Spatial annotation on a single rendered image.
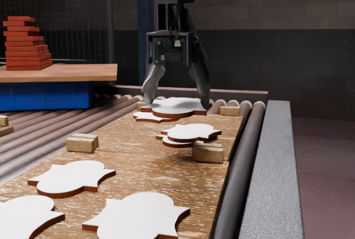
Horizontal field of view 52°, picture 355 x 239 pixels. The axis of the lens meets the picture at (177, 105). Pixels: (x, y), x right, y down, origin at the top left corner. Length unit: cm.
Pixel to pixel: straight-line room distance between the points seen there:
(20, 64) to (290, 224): 119
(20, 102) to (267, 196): 94
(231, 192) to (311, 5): 491
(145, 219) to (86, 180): 16
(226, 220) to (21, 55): 113
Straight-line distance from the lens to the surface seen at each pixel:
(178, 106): 67
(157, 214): 49
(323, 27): 541
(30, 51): 149
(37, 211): 53
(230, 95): 146
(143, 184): 60
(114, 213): 50
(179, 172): 65
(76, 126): 108
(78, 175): 63
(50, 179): 63
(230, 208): 57
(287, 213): 58
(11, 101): 133
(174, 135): 80
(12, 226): 51
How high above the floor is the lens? 117
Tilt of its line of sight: 11 degrees down
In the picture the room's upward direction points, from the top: straight up
